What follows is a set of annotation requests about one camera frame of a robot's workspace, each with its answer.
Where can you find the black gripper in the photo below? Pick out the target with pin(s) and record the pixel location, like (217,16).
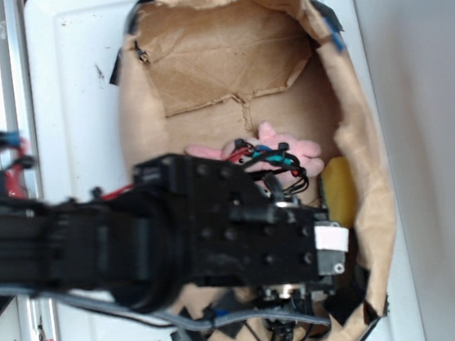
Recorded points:
(241,229)

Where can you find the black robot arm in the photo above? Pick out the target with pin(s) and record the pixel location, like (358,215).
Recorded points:
(120,243)

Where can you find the pink plush bunny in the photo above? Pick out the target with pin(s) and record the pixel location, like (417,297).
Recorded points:
(307,151)

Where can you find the yellow green sponge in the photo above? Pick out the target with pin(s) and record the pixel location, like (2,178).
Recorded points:
(339,192)

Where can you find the brown paper bag tray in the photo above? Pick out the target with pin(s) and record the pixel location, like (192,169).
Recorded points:
(206,71)

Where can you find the aluminium rail frame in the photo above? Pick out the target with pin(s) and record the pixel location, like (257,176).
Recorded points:
(37,317)

